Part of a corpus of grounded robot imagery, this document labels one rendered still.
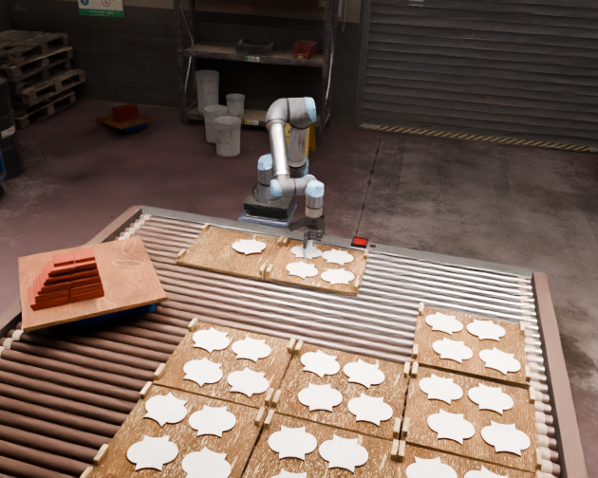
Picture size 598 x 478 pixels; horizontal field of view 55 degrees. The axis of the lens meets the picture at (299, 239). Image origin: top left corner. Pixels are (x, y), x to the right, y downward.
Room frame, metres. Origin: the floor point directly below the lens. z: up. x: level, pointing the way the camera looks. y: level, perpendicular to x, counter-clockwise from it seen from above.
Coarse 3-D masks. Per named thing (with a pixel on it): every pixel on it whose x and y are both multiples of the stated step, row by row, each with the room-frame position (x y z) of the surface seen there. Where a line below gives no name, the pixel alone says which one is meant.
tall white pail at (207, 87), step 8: (200, 72) 7.05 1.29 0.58; (208, 72) 7.09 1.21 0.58; (216, 72) 7.04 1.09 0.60; (200, 80) 6.82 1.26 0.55; (208, 80) 6.83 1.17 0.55; (216, 80) 6.90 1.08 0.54; (200, 88) 6.84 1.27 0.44; (208, 88) 6.83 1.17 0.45; (216, 88) 6.90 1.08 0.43; (200, 96) 6.85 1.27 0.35; (208, 96) 6.83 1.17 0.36; (216, 96) 6.90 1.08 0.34; (200, 104) 6.86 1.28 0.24; (208, 104) 6.83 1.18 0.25; (200, 112) 6.86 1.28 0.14
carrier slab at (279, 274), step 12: (288, 252) 2.29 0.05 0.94; (348, 252) 2.31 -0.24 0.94; (360, 252) 2.32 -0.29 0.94; (276, 264) 2.19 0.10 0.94; (288, 264) 2.19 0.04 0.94; (312, 264) 2.20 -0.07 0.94; (324, 264) 2.20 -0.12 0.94; (336, 264) 2.21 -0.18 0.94; (348, 264) 2.21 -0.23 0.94; (360, 264) 2.22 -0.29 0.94; (276, 276) 2.08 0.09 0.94; (288, 276) 2.09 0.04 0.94; (360, 276) 2.11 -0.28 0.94; (324, 288) 2.01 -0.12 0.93; (336, 288) 2.01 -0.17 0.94; (348, 288) 2.01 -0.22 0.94
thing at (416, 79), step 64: (320, 0) 7.06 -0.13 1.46; (384, 0) 6.89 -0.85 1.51; (448, 0) 6.76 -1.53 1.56; (512, 0) 6.66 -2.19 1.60; (576, 0) 6.53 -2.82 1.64; (384, 64) 6.88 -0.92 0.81; (448, 64) 6.73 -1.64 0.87; (512, 64) 6.62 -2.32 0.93; (576, 64) 6.49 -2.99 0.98; (384, 128) 6.85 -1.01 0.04; (448, 128) 6.72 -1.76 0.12; (512, 128) 6.58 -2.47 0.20; (576, 128) 6.45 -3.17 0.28
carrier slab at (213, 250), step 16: (208, 240) 2.37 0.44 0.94; (224, 240) 2.38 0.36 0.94; (256, 240) 2.39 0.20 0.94; (272, 240) 2.40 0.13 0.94; (192, 256) 2.22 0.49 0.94; (208, 256) 2.23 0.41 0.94; (224, 256) 2.23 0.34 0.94; (240, 256) 2.24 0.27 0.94; (256, 256) 2.24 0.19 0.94; (272, 256) 2.25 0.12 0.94; (224, 272) 2.12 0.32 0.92; (240, 272) 2.10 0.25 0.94; (256, 272) 2.11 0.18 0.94
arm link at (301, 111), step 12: (288, 108) 2.60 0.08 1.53; (300, 108) 2.61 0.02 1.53; (312, 108) 2.63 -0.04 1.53; (288, 120) 2.61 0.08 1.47; (300, 120) 2.62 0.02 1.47; (312, 120) 2.64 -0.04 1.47; (300, 132) 2.68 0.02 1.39; (300, 144) 2.72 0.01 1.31; (288, 156) 2.80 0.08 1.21; (300, 156) 2.77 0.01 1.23; (300, 168) 2.79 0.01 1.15
